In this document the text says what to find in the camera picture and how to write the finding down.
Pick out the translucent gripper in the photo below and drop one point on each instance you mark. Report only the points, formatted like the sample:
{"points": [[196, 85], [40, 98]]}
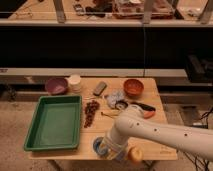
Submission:
{"points": [[113, 151]]}

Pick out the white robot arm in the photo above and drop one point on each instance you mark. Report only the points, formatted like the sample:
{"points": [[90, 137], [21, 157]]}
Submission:
{"points": [[129, 123]]}

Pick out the white stacked cups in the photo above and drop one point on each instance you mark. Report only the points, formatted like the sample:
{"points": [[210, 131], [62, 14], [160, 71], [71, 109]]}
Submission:
{"points": [[75, 83]]}

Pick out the orange fruit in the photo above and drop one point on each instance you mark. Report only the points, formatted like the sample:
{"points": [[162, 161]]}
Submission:
{"points": [[135, 154]]}

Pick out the yellow banana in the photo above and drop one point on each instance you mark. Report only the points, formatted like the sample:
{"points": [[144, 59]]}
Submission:
{"points": [[110, 114]]}

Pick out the orange carrot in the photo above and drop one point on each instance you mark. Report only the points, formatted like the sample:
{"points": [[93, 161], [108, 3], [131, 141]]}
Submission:
{"points": [[149, 114]]}

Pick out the round black tape measure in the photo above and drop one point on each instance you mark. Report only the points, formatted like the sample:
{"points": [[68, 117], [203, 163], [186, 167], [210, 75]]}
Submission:
{"points": [[121, 105]]}

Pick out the bunch of red grapes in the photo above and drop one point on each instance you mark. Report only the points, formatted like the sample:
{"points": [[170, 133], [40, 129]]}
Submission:
{"points": [[90, 110]]}

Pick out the wooden table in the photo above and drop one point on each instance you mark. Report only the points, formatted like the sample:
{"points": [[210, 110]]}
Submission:
{"points": [[151, 150]]}

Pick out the crumpled plastic bag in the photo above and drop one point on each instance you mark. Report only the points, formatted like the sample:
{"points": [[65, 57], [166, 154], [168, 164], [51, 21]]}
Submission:
{"points": [[114, 97]]}

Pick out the orange bowl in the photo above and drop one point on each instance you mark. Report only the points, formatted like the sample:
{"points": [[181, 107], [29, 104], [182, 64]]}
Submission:
{"points": [[133, 87]]}

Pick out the grey sponge block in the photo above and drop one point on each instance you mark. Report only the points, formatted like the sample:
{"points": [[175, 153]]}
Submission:
{"points": [[99, 88]]}

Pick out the green plastic tray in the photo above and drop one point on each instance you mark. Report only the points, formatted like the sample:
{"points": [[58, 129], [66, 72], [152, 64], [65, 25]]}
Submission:
{"points": [[55, 124]]}

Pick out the purple bowl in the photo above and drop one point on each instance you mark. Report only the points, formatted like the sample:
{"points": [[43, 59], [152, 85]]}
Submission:
{"points": [[56, 86]]}

